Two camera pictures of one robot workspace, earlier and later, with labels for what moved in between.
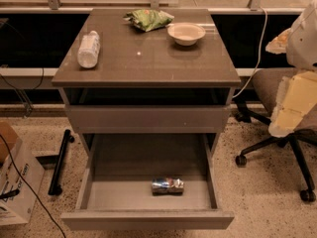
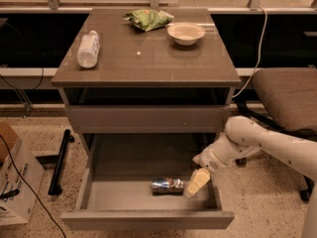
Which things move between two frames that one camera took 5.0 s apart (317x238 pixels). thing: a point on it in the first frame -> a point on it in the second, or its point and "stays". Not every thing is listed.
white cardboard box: (16, 196) stays
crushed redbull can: (168, 185) stays
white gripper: (303, 41) -> (210, 159)
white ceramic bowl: (185, 33) stays
